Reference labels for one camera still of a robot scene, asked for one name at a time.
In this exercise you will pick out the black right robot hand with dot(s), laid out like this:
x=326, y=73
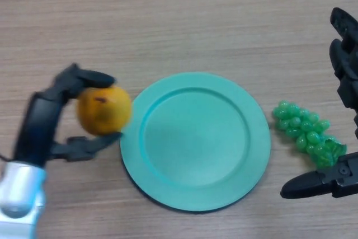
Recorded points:
x=346, y=65

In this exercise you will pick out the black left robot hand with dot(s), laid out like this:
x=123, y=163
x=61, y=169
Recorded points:
x=36, y=127

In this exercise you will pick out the yellow pear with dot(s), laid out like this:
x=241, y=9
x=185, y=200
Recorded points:
x=103, y=110

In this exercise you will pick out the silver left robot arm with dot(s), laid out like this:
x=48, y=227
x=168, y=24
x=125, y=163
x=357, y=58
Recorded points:
x=19, y=194

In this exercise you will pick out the green round plate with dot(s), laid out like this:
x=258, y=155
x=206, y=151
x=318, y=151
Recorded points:
x=201, y=144

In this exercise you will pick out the green grape bunch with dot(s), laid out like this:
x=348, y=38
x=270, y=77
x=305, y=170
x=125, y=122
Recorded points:
x=307, y=135

